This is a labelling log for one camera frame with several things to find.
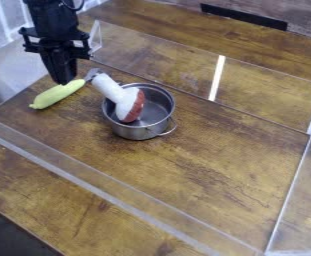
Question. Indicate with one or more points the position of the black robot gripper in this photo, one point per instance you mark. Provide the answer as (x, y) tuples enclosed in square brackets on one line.
[(55, 32)]

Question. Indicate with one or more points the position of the yellow-green toy corn cob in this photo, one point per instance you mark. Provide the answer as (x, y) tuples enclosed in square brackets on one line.
[(55, 94)]

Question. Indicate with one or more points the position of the small stainless steel pot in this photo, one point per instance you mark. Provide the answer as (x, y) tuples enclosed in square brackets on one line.
[(155, 121)]

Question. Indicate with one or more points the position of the black strip on table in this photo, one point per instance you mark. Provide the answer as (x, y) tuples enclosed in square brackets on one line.
[(245, 17)]

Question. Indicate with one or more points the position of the clear acrylic enclosure wall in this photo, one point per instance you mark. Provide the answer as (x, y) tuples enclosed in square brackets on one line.
[(218, 189)]

